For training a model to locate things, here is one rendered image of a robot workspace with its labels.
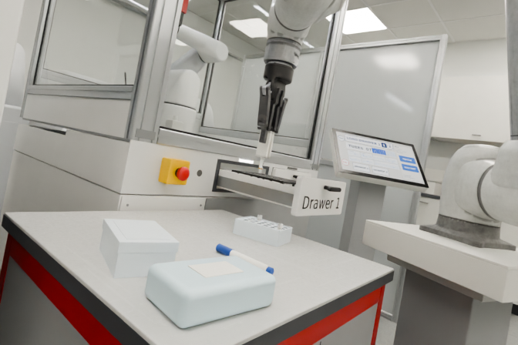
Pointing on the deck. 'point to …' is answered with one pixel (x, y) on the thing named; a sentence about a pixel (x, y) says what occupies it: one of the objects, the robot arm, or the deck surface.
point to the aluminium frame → (157, 82)
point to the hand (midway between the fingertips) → (265, 144)
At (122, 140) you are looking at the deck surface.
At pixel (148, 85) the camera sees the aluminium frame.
